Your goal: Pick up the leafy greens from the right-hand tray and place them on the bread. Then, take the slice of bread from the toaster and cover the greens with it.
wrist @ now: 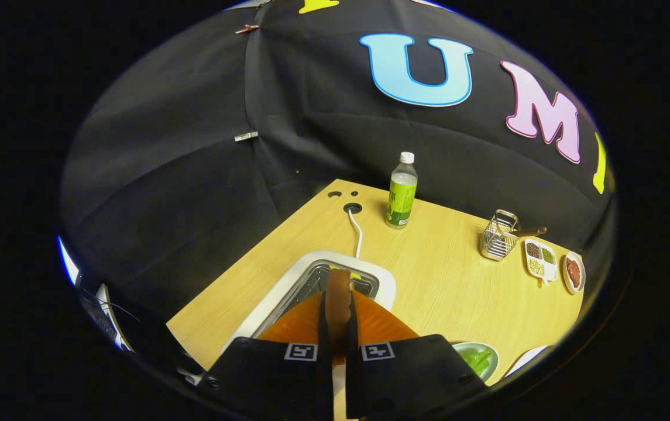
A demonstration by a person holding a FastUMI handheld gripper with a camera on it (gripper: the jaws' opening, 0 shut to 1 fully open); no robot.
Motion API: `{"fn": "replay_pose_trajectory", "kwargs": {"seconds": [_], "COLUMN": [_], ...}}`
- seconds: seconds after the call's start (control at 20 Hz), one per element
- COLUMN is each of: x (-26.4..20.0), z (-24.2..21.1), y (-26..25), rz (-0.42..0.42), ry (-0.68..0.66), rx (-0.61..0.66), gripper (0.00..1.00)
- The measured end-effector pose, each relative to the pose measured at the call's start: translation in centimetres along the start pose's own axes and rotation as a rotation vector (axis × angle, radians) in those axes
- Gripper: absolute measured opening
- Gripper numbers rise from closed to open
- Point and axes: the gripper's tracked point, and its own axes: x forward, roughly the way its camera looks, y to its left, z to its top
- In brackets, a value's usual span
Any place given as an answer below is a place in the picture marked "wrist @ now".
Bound white divided dish with beans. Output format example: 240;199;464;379
524;237;558;286

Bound white toaster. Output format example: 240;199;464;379
224;250;397;351

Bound round white plate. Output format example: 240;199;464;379
563;251;587;295

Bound metal wire utensil holder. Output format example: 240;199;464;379
480;209;520;261

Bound white toaster cable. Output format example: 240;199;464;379
348;208;365;260

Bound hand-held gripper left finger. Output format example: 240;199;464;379
203;289;335;420

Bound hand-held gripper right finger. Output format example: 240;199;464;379
346;291;487;419

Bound black backdrop cloth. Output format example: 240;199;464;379
60;0;616;351

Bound white leaf-shaped plate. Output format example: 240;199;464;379
504;345;552;378

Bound green label plastic bottle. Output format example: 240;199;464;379
386;152;419;229

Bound wooden handle spoon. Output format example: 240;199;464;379
504;226;548;239

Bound toasted bread slice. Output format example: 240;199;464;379
326;269;352;366

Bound pale green round plate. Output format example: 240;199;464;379
452;342;500;385

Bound green lettuce leaf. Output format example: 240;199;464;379
461;348;493;378

